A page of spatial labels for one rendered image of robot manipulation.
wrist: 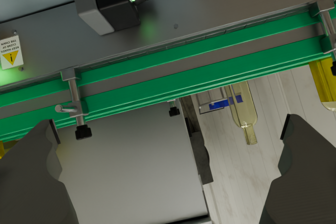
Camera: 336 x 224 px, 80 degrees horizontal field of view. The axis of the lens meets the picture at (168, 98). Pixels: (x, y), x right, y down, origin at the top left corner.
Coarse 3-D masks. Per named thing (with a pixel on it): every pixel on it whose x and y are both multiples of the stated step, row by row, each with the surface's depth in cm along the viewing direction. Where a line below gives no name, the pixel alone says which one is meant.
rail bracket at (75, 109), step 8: (64, 72) 36; (72, 72) 36; (64, 80) 37; (72, 80) 37; (72, 88) 37; (72, 96) 36; (72, 104) 36; (80, 104) 36; (72, 112) 36; (80, 112) 36; (88, 112) 38; (80, 120) 36; (80, 128) 36; (88, 128) 36; (80, 136) 35; (88, 136) 36
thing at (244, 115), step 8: (224, 88) 62; (232, 88) 57; (240, 88) 57; (248, 88) 57; (232, 96) 57; (240, 96) 57; (248, 96) 57; (232, 104) 59; (240, 104) 57; (248, 104) 57; (232, 112) 60; (240, 112) 57; (248, 112) 57; (240, 120) 57; (248, 120) 56; (256, 120) 57; (248, 128) 58; (248, 136) 58; (248, 144) 58
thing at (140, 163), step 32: (64, 128) 68; (96, 128) 67; (128, 128) 66; (160, 128) 66; (64, 160) 67; (96, 160) 66; (128, 160) 66; (160, 160) 65; (192, 160) 64; (96, 192) 66; (128, 192) 65; (160, 192) 64; (192, 192) 63
